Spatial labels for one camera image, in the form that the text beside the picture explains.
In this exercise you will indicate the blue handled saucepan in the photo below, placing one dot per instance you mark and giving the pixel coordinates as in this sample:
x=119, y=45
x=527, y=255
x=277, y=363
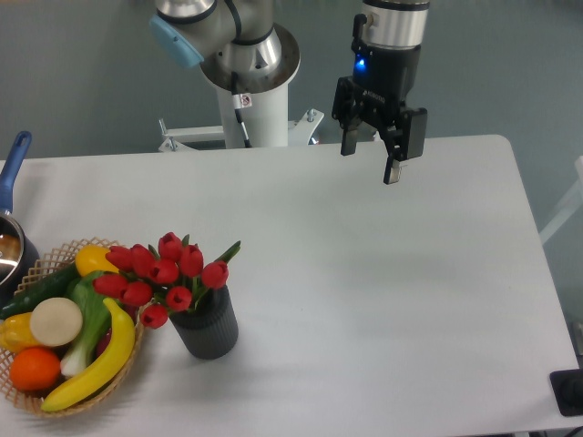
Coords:
x=18, y=253

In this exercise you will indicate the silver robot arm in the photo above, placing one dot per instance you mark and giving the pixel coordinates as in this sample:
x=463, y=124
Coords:
x=250, y=60

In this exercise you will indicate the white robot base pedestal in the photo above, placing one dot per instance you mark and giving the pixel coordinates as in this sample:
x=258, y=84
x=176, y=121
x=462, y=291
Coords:
x=248, y=120

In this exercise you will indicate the yellow bell pepper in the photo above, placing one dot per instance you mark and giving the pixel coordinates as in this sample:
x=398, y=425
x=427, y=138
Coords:
x=16, y=335

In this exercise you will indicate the yellow banana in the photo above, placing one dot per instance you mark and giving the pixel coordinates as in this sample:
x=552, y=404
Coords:
x=103, y=369

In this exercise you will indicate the white frame at right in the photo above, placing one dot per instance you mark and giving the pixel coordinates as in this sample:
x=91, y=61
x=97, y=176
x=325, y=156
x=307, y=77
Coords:
x=567, y=206

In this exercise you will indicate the black device at table edge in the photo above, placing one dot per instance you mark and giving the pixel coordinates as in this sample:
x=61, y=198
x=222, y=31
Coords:
x=567, y=388

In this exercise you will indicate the yellow lemon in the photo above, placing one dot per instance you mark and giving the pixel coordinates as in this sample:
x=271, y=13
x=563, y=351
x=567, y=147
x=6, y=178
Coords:
x=92, y=258

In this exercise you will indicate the red tulip bouquet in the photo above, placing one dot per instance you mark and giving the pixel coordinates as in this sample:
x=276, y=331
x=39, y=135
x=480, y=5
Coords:
x=171, y=279

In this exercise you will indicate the orange fruit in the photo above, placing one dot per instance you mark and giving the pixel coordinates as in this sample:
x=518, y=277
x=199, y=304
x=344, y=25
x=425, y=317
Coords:
x=35, y=369

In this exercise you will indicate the green bok choy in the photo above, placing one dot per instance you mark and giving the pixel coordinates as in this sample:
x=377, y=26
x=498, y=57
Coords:
x=96, y=322

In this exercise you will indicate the green cucumber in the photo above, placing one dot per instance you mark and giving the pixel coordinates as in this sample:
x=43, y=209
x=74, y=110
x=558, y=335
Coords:
x=54, y=285

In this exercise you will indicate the woven wicker basket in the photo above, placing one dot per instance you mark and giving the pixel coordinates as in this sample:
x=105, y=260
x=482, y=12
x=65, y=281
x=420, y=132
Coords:
x=54, y=260

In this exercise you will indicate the dark grey ribbed vase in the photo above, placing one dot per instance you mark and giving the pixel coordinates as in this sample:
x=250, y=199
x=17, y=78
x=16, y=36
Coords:
x=212, y=332

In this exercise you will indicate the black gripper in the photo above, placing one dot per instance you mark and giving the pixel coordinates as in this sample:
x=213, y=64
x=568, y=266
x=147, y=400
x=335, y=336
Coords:
x=375, y=94

